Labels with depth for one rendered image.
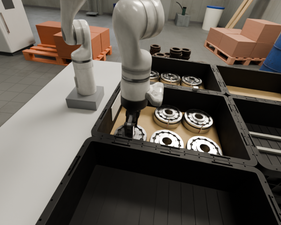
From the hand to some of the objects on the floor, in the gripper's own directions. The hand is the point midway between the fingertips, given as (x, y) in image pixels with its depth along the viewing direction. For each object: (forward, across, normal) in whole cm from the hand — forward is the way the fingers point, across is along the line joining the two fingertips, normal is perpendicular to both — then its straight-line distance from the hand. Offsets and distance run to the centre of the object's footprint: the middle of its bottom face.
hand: (132, 130), depth 50 cm
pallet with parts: (+85, -226, +28) cm, 243 cm away
